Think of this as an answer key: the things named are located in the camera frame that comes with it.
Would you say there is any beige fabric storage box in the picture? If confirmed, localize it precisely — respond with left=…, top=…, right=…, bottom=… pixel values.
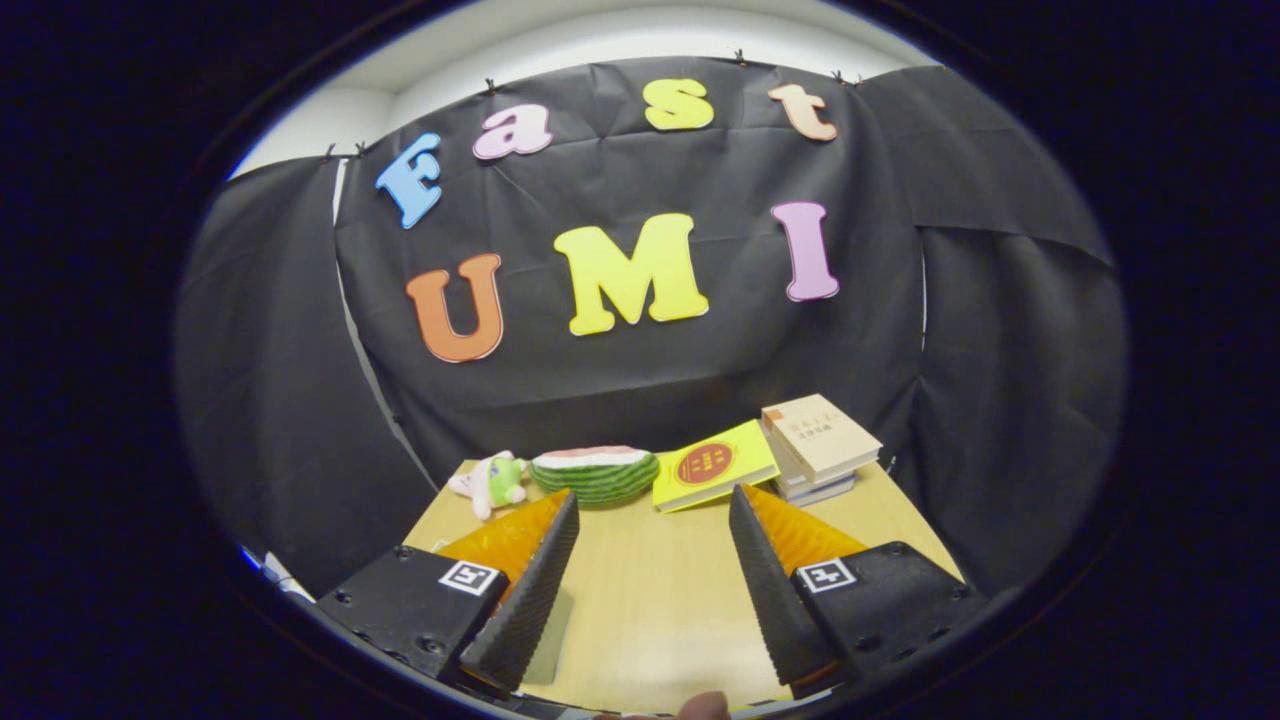
left=518, top=588, right=576, bottom=688

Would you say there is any yellow book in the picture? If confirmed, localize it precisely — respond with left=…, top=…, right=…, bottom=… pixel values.
left=652, top=419, right=781, bottom=514

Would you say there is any watermelon slice plush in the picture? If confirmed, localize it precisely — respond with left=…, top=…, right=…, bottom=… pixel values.
left=530, top=446, right=661, bottom=508

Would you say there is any blue-spined book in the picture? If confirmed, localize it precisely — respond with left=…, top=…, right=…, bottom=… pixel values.
left=785, top=475, right=858, bottom=508

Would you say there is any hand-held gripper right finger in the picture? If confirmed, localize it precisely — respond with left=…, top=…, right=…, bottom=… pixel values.
left=728, top=485, right=992, bottom=691

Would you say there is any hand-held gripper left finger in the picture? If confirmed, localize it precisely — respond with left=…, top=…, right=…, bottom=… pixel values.
left=316, top=489, right=581, bottom=694

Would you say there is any beige book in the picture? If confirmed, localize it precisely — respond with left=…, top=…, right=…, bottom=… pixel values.
left=762, top=394, right=883, bottom=486

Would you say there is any pink and green plush toy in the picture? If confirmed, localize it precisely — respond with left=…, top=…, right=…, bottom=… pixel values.
left=447, top=451, right=529, bottom=521

